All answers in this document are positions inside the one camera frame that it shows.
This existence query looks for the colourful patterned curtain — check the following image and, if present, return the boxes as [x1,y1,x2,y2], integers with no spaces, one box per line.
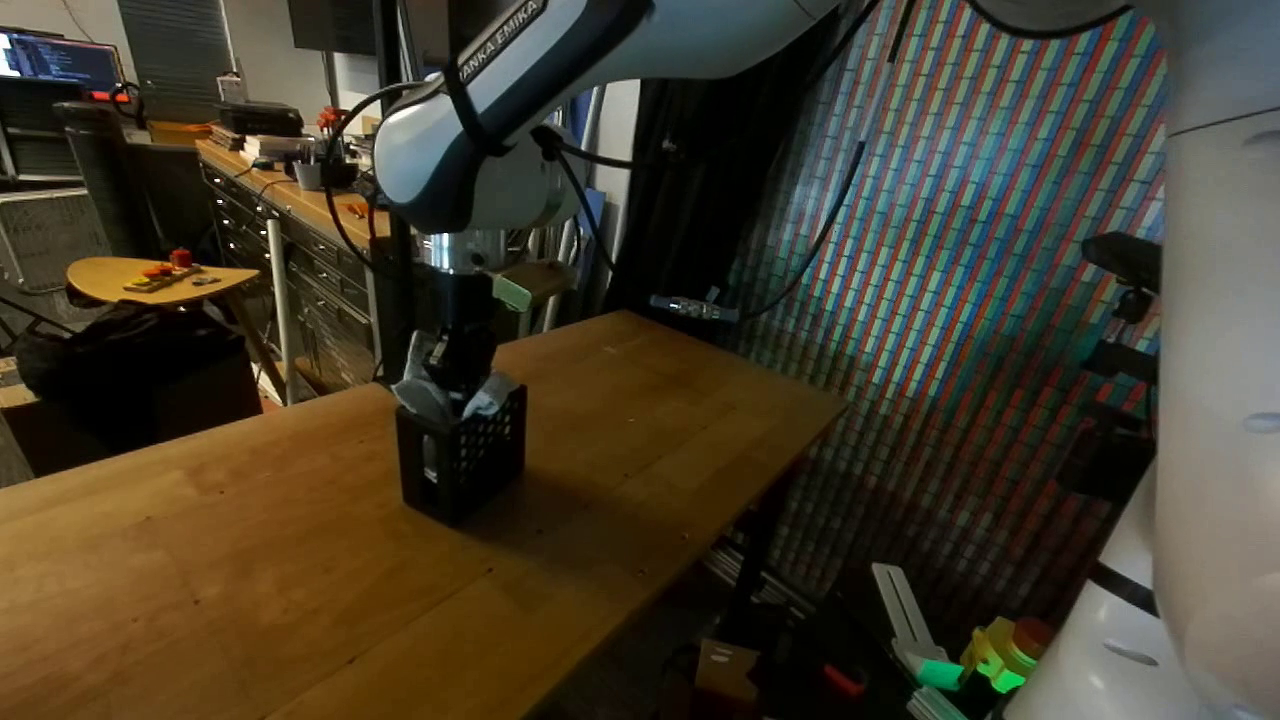
[626,0,1176,645]

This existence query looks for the black equipment case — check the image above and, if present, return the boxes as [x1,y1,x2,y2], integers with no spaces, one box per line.
[14,302,269,475]

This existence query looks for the green yellow toy blocks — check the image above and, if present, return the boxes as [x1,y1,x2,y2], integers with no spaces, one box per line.
[914,611,1057,706]

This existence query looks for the red hand tool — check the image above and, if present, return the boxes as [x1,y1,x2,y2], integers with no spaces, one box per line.
[126,246,216,298]

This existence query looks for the lit computer monitor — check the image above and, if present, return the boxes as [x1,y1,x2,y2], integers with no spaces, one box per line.
[0,28,128,97]

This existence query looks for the white waffle towel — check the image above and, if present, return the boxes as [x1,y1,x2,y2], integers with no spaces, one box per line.
[391,347,519,433]

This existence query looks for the black vertical pole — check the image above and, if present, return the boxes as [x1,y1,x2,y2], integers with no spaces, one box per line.
[374,0,412,384]

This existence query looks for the round wooden stool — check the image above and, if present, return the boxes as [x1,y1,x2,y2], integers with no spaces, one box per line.
[59,253,265,311]

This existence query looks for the black perforated basket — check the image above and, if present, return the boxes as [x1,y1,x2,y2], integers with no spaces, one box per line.
[391,378,532,530]

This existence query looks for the small red object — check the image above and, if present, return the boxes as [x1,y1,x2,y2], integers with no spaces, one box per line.
[811,656,872,706]

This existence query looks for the brown cardboard box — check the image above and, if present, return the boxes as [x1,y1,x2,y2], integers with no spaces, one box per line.
[693,636,766,712]

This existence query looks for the wooden workbench with drawers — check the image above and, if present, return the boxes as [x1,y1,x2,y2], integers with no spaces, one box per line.
[195,134,406,397]

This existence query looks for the black camera on stand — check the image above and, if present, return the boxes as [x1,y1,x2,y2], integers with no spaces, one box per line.
[1057,227,1194,503]

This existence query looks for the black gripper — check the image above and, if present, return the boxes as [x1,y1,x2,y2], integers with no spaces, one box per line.
[418,268,507,394]

